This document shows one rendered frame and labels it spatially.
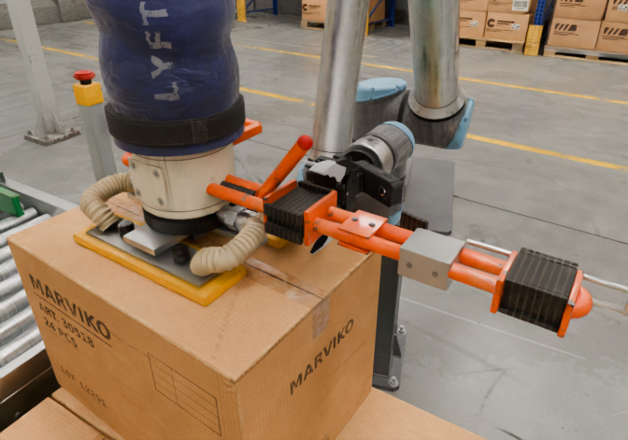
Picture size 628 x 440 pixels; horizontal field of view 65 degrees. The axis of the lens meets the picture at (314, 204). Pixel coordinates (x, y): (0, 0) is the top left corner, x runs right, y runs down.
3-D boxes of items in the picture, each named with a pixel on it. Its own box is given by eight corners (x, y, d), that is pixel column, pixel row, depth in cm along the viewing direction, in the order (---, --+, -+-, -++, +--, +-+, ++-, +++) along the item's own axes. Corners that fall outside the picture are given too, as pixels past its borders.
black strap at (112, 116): (79, 129, 81) (74, 106, 79) (184, 95, 98) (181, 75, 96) (175, 160, 70) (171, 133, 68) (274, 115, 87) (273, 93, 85)
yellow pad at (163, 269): (73, 242, 93) (66, 220, 90) (118, 220, 100) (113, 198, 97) (206, 308, 76) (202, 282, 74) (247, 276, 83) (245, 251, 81)
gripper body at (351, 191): (303, 205, 86) (336, 179, 95) (347, 217, 83) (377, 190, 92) (303, 164, 83) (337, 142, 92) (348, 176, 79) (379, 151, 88)
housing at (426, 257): (395, 276, 67) (398, 248, 65) (415, 251, 72) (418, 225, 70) (445, 293, 63) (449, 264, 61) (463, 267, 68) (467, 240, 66)
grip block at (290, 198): (260, 233, 76) (258, 199, 74) (296, 207, 84) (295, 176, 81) (305, 249, 72) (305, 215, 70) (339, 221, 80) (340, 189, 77)
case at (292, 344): (57, 383, 113) (5, 236, 94) (190, 292, 142) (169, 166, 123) (253, 548, 83) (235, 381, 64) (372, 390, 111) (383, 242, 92)
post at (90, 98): (124, 308, 218) (71, 84, 170) (136, 300, 223) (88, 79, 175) (135, 314, 215) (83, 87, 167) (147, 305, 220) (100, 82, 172)
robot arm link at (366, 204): (358, 205, 115) (361, 157, 109) (406, 217, 110) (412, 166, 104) (342, 224, 107) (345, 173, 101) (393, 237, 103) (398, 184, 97)
